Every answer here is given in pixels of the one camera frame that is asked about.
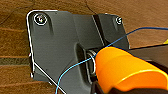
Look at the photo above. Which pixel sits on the small yellow cup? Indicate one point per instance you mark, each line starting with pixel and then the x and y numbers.
pixel 133 70

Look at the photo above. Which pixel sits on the yellow perforated colander bowl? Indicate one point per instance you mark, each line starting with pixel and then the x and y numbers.
pixel 165 41

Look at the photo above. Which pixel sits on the dark robot torso link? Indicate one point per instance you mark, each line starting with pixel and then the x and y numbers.
pixel 148 52

